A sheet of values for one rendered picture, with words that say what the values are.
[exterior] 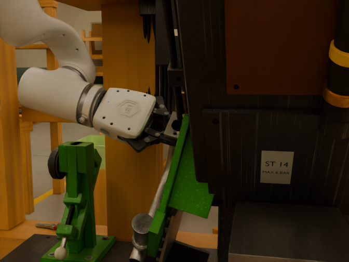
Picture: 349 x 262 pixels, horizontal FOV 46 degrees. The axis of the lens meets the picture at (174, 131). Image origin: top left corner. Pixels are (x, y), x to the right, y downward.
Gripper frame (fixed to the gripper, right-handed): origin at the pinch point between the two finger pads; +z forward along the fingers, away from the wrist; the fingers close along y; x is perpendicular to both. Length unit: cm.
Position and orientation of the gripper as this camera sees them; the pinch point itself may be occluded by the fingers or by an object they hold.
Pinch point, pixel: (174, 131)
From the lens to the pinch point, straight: 80.0
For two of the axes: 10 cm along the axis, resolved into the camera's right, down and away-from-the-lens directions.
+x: -0.4, 5.4, 8.4
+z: 9.5, 2.9, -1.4
